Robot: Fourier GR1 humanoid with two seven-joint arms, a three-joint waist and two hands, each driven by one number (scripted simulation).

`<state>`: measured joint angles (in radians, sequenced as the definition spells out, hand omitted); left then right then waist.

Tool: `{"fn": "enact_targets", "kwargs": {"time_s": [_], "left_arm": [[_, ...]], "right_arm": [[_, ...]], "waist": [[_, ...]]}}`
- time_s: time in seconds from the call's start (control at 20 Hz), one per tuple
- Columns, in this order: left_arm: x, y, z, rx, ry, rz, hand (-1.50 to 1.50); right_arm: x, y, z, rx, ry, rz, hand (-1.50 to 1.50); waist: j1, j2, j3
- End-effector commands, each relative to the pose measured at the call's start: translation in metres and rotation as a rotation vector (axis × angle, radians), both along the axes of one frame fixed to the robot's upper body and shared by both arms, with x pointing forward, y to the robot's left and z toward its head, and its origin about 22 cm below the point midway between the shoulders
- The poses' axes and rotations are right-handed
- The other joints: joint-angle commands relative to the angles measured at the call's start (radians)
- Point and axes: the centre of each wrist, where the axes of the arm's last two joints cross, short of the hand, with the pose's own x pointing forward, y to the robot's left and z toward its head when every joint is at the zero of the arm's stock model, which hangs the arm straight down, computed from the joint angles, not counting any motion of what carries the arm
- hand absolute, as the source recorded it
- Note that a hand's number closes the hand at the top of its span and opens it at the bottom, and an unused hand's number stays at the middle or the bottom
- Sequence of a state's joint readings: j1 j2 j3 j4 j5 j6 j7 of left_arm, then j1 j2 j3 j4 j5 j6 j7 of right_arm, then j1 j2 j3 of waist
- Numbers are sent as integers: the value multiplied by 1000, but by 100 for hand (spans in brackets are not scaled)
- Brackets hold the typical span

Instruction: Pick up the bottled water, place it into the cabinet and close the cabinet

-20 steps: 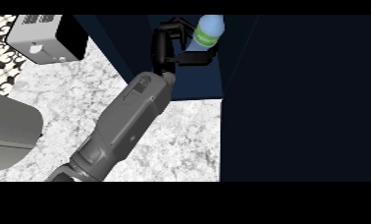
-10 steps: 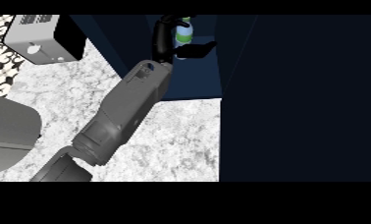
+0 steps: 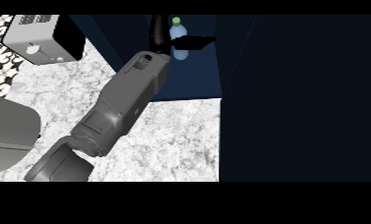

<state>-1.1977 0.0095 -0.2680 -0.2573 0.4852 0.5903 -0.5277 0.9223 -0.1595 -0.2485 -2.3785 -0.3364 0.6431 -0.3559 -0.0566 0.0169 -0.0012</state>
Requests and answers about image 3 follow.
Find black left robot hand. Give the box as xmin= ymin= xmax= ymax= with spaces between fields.
xmin=147 ymin=14 xmax=217 ymax=56

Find clear green-capped water bottle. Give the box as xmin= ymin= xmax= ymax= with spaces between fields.
xmin=167 ymin=16 xmax=191 ymax=61

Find dark blue cabinet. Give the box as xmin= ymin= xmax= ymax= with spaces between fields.
xmin=67 ymin=14 xmax=257 ymax=101

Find dark blue cabinet door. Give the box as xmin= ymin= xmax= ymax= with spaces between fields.
xmin=217 ymin=14 xmax=371 ymax=183

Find white box appliance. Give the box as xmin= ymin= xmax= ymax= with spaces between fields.
xmin=0 ymin=14 xmax=88 ymax=66

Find grey rounded appliance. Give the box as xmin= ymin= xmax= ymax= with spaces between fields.
xmin=0 ymin=96 xmax=44 ymax=172

